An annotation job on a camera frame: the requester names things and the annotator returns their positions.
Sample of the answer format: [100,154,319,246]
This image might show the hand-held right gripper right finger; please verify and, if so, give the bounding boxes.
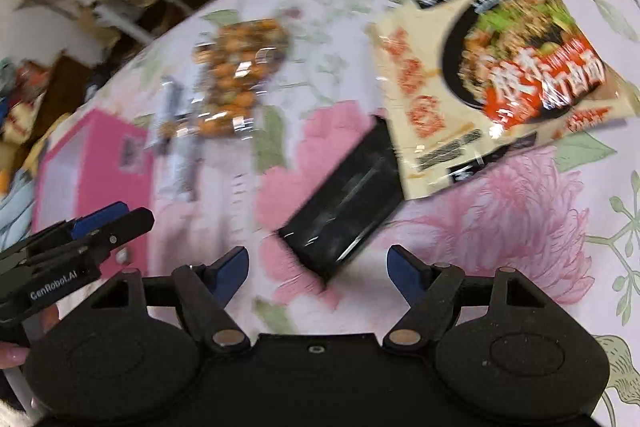
[382,245,553,350]

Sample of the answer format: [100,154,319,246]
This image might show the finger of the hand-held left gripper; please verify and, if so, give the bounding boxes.
[79,207,155,261]
[67,201,132,240]

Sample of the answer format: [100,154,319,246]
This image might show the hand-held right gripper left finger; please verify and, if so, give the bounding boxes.
[92,246,251,353]

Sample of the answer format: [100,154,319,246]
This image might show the pink cardboard box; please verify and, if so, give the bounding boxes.
[32,109,156,268]

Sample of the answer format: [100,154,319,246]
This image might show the black snack packet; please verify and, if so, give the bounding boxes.
[277,114,403,285]

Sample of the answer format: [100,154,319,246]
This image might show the white snack bar packet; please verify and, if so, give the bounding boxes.
[150,77,193,148]

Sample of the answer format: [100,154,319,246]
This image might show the clear bag of coated nuts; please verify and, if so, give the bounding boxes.
[194,19,291,140]

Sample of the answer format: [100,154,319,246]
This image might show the beige instant noodle packet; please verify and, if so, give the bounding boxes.
[367,0,628,200]

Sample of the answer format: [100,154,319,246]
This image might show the person's left hand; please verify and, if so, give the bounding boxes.
[0,307,61,370]

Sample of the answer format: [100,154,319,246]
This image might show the light blue cloth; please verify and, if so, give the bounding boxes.
[0,167,38,253]

